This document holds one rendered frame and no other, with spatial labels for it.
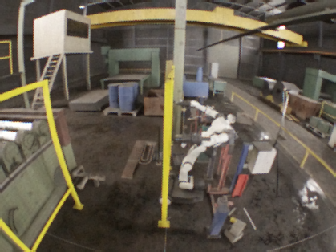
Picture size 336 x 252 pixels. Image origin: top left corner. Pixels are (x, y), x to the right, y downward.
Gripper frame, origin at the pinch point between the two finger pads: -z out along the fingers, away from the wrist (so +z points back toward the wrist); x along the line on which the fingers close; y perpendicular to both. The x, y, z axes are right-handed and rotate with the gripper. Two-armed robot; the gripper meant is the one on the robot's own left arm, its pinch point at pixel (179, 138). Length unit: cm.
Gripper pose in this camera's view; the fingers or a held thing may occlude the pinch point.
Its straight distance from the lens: 141.5
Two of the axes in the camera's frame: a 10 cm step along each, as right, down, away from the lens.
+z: 10.0, 0.5, -0.3
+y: -0.3, 9.2, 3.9
